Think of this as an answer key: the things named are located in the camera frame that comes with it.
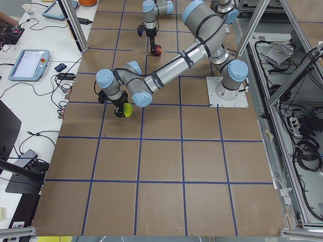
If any aluminium frame post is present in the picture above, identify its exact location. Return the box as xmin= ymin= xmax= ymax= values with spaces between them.
xmin=58 ymin=0 xmax=89 ymax=53

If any green apple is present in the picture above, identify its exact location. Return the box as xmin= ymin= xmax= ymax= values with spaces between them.
xmin=128 ymin=103 xmax=133 ymax=117

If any blue teach pendant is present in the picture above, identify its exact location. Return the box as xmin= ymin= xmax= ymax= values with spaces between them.
xmin=8 ymin=49 xmax=50 ymax=82
xmin=41 ymin=1 xmax=66 ymax=21

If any orange cylindrical container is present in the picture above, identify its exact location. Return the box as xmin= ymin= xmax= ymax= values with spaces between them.
xmin=78 ymin=0 xmax=98 ymax=7

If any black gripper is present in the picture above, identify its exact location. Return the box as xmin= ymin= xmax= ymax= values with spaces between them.
xmin=146 ymin=27 xmax=157 ymax=52
xmin=108 ymin=91 xmax=129 ymax=118

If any black monitor stand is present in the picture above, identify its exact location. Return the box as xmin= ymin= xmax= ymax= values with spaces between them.
xmin=1 ymin=102 xmax=49 ymax=195

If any white power strip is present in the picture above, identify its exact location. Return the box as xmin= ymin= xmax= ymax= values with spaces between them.
xmin=287 ymin=116 xmax=301 ymax=136

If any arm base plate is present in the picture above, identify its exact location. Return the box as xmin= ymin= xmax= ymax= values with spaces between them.
xmin=206 ymin=77 xmax=249 ymax=108

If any black power adapter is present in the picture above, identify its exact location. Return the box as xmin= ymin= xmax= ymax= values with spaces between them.
xmin=78 ymin=17 xmax=93 ymax=25

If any grey box device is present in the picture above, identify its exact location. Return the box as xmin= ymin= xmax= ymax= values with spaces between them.
xmin=14 ymin=149 xmax=38 ymax=168

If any dark red apple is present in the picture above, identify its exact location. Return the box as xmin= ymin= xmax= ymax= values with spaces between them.
xmin=150 ymin=44 xmax=162 ymax=56

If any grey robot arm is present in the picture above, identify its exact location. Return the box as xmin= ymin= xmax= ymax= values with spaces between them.
xmin=137 ymin=1 xmax=238 ymax=56
xmin=96 ymin=1 xmax=249 ymax=117

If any dark blue checkered pouch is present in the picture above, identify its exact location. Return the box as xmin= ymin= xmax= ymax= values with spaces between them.
xmin=55 ymin=63 xmax=67 ymax=72

